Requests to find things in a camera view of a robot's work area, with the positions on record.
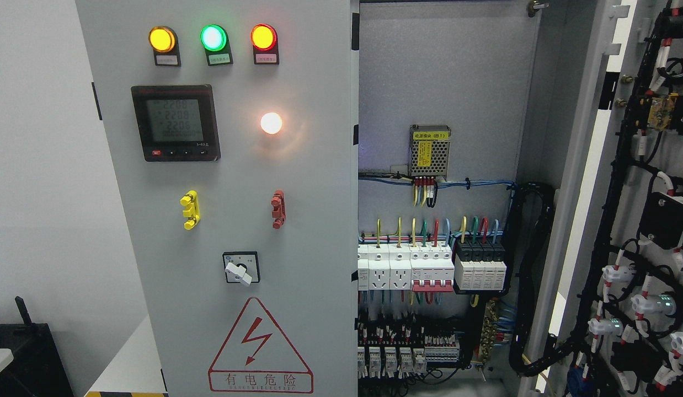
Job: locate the grey cabinet door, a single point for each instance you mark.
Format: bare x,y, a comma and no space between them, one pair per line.
606,316
310,79

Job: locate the red indicator lamp left door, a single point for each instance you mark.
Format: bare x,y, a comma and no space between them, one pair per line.
263,37

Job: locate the green indicator lamp left door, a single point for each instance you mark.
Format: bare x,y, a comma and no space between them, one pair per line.
213,38

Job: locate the metal mesh power supply module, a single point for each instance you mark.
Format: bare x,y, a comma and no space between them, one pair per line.
429,150

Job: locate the white glowing indicator lamp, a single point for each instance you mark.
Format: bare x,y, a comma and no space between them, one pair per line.
271,123

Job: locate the white socket breaker row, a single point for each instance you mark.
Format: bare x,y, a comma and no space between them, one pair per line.
419,268

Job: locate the black surge protector block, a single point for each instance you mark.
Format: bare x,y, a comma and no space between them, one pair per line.
479,267

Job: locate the lower white breaker relay row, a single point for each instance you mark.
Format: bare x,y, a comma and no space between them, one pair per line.
403,348

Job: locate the red electric hazard warning sticker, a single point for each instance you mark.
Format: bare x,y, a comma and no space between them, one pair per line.
258,357

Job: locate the black digital power meter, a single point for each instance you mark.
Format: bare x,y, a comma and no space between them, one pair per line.
177,123

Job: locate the yellow indicator lamp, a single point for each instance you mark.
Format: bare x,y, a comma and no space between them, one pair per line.
163,40

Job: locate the black equipment box at left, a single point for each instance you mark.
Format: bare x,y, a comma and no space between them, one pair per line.
36,368

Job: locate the red terminal post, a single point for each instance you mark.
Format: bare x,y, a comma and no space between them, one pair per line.
279,209

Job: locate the white rotary selector switch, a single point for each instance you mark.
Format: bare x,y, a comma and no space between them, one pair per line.
241,267

